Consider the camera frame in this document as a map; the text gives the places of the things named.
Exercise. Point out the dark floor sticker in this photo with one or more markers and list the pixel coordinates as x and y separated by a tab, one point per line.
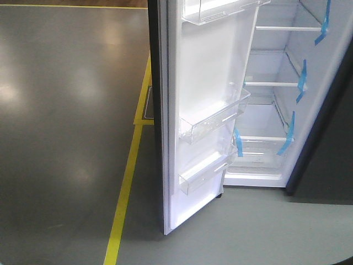
148	111

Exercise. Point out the clear crisper drawer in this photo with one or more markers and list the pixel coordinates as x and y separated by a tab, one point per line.
260	154

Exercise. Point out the clear middle door bin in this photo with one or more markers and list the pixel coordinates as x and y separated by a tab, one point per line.
196	124

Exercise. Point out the clear upper door bin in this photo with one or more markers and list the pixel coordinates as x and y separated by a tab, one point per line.
203	12

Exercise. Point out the clear door bin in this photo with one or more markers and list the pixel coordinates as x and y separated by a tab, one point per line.
196	124
197	175
203	12

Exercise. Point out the open white fridge door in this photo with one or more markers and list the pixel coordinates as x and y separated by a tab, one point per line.
199	53

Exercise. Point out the clear lower door bin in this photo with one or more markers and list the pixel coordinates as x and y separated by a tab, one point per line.
197	175

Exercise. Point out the dark grey side-by-side fridge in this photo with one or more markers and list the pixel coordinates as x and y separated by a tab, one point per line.
297	56

